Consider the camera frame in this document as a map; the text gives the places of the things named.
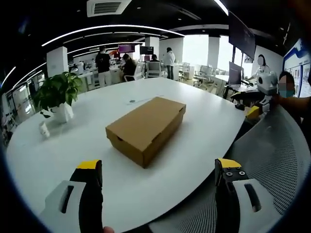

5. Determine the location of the large dark wall screen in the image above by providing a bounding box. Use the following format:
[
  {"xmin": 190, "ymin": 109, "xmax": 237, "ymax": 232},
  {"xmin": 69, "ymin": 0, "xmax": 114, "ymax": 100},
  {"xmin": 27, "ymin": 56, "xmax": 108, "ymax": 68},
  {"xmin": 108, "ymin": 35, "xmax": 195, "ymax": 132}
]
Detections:
[{"xmin": 227, "ymin": 10, "xmax": 257, "ymax": 61}]

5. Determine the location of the small white figurine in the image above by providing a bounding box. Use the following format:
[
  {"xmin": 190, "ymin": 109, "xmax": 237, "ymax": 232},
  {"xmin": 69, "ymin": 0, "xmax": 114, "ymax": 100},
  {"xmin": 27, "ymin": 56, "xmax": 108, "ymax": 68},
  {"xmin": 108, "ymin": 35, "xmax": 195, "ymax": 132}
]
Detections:
[{"xmin": 39, "ymin": 121, "xmax": 51, "ymax": 138}]

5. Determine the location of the brown cardboard shoe box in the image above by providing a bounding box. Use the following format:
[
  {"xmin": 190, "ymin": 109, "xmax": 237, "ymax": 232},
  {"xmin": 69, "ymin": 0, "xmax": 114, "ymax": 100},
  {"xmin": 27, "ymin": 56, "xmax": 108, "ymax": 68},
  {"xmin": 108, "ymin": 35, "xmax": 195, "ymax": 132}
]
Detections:
[{"xmin": 105, "ymin": 96, "xmax": 187, "ymax": 169}]

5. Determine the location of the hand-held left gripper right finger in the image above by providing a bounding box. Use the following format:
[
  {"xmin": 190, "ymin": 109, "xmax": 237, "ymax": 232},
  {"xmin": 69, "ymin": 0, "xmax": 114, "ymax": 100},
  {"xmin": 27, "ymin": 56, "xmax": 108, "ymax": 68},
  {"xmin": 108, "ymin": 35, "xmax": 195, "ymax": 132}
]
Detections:
[{"xmin": 214, "ymin": 157, "xmax": 280, "ymax": 233}]

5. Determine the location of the grey mesh office chair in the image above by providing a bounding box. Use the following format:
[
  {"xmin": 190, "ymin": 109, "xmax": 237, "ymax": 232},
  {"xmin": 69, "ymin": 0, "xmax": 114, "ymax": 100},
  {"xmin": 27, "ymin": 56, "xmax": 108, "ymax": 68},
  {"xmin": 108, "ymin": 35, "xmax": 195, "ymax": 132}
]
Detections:
[{"xmin": 149, "ymin": 104, "xmax": 306, "ymax": 233}]

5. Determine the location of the black desk monitor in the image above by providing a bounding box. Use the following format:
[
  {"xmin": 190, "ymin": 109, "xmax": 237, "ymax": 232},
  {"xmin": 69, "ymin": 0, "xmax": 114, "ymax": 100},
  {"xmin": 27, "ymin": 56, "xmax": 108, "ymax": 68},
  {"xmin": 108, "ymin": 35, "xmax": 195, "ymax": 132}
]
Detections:
[{"xmin": 228, "ymin": 61, "xmax": 244, "ymax": 87}]

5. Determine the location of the curved ceiling light strip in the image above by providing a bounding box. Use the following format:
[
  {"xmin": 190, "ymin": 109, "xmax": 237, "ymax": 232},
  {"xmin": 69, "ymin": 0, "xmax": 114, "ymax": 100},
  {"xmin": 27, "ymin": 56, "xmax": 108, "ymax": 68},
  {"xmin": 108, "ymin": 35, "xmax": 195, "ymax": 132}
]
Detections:
[{"xmin": 41, "ymin": 24, "xmax": 185, "ymax": 47}]

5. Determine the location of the green potted plant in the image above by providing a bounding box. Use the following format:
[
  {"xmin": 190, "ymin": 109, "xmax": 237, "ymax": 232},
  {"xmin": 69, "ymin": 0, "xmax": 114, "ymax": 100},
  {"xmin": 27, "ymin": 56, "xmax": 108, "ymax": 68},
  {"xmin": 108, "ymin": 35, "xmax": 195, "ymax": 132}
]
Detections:
[{"xmin": 33, "ymin": 71, "xmax": 84, "ymax": 119}]

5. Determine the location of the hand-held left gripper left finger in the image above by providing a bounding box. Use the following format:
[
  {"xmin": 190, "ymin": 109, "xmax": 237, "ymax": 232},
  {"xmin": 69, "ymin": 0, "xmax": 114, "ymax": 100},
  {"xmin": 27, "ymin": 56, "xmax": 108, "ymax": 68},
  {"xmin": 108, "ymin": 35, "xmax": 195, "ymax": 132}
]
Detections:
[{"xmin": 40, "ymin": 159, "xmax": 104, "ymax": 233}]

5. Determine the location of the blue wall poster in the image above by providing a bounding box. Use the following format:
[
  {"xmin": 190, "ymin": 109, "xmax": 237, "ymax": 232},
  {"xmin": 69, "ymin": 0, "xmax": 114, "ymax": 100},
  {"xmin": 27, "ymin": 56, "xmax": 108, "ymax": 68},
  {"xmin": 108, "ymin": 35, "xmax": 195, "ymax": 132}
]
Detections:
[{"xmin": 282, "ymin": 38, "xmax": 311, "ymax": 98}]

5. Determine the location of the ceiling air vent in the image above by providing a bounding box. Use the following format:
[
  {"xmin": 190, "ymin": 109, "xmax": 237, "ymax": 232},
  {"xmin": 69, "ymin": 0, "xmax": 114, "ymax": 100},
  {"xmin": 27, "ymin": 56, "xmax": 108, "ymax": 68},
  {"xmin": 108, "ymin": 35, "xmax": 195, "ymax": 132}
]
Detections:
[{"xmin": 86, "ymin": 0, "xmax": 132, "ymax": 18}]

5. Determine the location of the white faceted plant pot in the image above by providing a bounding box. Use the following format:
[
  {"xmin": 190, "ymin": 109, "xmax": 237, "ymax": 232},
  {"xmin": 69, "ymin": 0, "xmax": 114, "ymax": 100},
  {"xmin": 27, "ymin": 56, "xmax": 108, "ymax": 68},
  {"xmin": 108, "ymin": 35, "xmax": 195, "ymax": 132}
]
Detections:
[{"xmin": 50, "ymin": 102, "xmax": 74, "ymax": 123}]

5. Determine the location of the purple lit monitor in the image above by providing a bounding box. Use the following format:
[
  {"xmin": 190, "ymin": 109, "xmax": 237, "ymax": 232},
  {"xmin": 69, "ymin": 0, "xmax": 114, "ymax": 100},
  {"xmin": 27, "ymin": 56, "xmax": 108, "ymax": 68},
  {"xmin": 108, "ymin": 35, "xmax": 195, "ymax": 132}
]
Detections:
[{"xmin": 118, "ymin": 44, "xmax": 136, "ymax": 54}]

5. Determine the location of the white office chair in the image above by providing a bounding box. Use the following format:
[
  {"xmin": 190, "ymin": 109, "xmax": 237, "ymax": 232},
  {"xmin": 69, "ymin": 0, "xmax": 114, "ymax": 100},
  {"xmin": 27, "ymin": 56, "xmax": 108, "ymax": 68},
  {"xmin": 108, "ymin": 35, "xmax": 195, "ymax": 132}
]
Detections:
[
  {"xmin": 145, "ymin": 61, "xmax": 163, "ymax": 79},
  {"xmin": 123, "ymin": 62, "xmax": 146, "ymax": 82}
]

